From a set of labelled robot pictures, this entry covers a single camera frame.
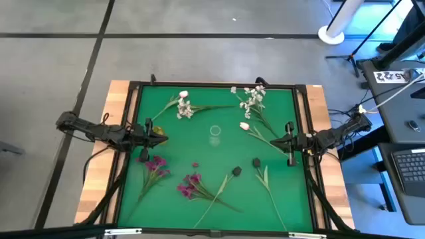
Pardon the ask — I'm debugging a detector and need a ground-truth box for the dark grey desk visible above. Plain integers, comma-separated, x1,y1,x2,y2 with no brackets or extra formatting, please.
361,58,425,144
377,142,425,226

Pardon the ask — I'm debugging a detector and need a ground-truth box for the green table mat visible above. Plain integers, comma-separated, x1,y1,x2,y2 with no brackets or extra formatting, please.
118,85,315,233

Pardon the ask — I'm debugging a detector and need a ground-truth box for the black cable hose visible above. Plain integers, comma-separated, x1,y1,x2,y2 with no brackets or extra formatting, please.
78,165,131,226
305,167,356,233

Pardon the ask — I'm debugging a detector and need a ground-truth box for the laptop keyboard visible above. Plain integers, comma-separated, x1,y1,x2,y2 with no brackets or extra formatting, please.
390,147,425,199

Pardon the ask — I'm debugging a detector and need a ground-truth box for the black aluminium table frame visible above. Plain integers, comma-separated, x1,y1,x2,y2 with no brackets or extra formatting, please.
0,75,412,239

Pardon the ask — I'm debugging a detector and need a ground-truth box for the black tripod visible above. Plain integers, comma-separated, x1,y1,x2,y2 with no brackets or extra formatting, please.
324,0,404,79

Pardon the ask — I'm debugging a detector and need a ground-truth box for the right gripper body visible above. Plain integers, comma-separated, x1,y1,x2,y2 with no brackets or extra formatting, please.
285,121,315,167

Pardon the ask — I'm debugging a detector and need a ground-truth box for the pink tulip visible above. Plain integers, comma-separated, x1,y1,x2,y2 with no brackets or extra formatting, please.
239,121,290,157
151,90,189,122

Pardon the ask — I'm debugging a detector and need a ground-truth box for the purple flower bunch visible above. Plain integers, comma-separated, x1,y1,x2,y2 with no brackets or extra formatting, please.
176,161,243,213
127,154,172,216

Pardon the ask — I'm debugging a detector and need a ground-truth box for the white paper label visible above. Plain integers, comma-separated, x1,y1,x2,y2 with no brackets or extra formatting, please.
373,70,409,84

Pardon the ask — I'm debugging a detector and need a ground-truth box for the silver frame bracket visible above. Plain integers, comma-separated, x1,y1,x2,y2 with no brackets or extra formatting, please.
288,231,328,239
104,227,143,236

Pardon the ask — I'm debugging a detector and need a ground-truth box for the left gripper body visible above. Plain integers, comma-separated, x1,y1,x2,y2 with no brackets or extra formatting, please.
128,118,155,163

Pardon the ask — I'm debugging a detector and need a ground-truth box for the black tulip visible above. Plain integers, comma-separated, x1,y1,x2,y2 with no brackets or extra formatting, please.
192,165,242,230
252,157,288,232

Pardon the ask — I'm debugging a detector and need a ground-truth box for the clear glass vase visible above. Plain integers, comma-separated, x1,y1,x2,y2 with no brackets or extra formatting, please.
208,124,222,147

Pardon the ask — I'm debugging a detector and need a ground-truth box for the white cable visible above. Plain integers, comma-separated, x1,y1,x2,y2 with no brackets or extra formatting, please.
360,71,425,114

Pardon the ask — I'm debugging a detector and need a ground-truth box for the yellow glass vase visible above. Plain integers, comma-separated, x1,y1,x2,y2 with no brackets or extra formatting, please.
152,125,168,146

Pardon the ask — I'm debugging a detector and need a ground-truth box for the white flower bunch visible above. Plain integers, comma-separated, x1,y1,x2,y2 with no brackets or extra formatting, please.
175,98,235,120
230,84,280,139

